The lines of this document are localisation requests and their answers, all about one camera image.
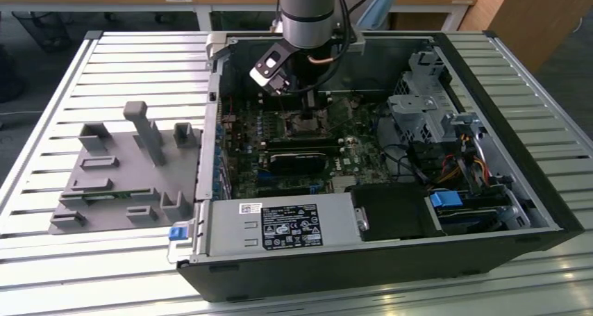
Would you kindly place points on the thin metal locking lever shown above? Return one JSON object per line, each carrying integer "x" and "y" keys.
{"x": 282, "y": 106}

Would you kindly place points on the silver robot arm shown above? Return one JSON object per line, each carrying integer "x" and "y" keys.
{"x": 308, "y": 3}

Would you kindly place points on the CPU socket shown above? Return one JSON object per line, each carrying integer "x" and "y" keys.
{"x": 292, "y": 132}

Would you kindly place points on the RAM slot black clips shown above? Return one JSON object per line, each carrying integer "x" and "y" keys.
{"x": 301, "y": 146}
{"x": 301, "y": 141}

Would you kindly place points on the RAM slot white clips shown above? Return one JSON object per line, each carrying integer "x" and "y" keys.
{"x": 301, "y": 143}

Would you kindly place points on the silver drive cage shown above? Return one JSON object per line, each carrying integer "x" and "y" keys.
{"x": 412, "y": 104}

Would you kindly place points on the green motherboard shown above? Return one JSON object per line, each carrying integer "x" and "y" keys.
{"x": 366, "y": 146}

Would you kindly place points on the black graphics card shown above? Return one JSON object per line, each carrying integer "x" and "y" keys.
{"x": 297, "y": 163}

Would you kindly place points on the silver chipset heatsink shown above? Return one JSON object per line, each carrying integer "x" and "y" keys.
{"x": 348, "y": 184}

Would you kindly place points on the black plastic shroud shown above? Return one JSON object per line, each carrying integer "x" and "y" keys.
{"x": 394, "y": 212}

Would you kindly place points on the blue plastic tab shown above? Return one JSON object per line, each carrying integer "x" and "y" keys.
{"x": 445, "y": 199}

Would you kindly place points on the grey parts rack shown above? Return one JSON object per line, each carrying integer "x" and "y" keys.
{"x": 121, "y": 163}

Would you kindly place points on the silver power supply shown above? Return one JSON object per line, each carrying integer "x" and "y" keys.
{"x": 231, "y": 232}

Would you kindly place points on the wooden cabinet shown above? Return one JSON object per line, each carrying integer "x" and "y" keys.
{"x": 533, "y": 17}

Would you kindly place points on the blue case latch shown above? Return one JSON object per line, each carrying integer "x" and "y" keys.
{"x": 178, "y": 234}

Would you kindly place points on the green RAM stick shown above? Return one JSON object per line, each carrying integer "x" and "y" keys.
{"x": 115, "y": 194}

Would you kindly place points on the black PC case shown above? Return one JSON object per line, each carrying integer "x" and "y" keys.
{"x": 325, "y": 278}

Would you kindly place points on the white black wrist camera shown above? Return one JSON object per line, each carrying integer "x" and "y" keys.
{"x": 271, "y": 64}

